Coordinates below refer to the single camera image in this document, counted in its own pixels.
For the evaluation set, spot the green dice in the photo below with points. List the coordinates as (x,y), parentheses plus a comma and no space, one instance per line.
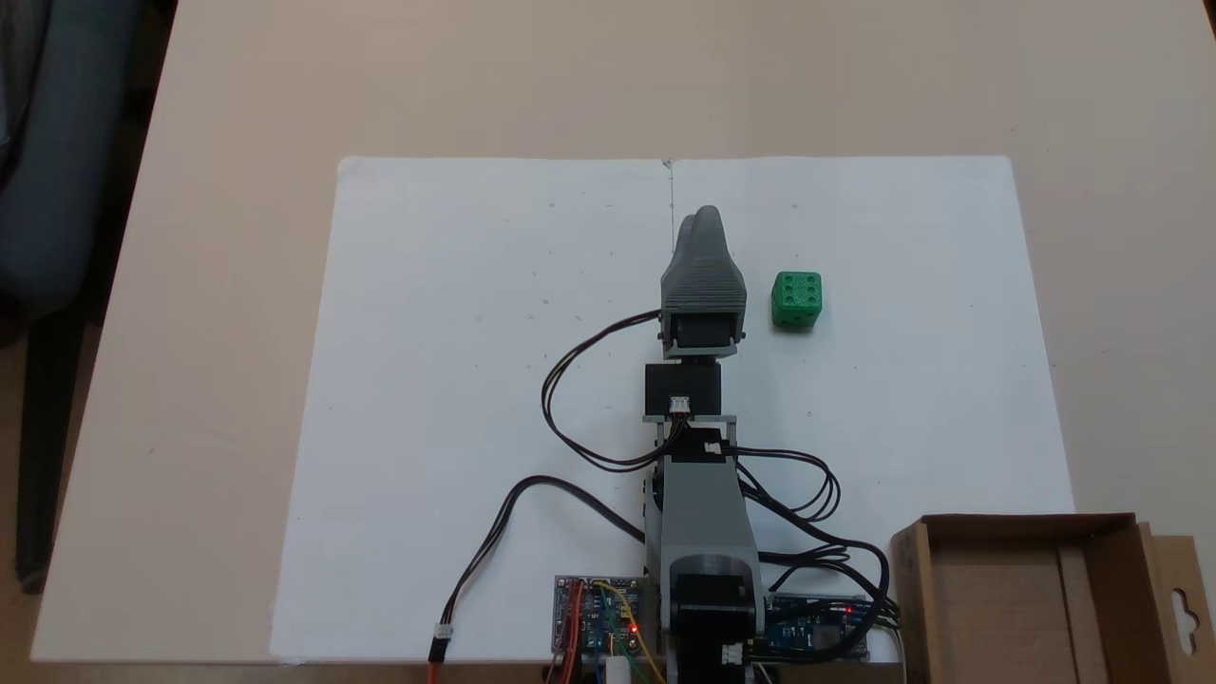
(796,299)

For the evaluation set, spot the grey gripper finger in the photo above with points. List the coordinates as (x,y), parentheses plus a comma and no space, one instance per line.
(712,233)
(686,237)

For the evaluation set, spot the brown cardboard box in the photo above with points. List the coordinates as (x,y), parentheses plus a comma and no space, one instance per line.
(1045,608)

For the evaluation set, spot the white paper sheet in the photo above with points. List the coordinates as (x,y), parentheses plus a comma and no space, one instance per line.
(902,399)
(475,380)

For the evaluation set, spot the blue circuit board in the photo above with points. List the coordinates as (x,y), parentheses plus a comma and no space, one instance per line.
(817,632)

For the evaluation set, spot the dark blue chair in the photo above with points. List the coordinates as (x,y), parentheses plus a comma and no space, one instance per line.
(57,142)

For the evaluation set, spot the white plug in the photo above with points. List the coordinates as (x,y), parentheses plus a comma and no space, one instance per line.
(617,671)

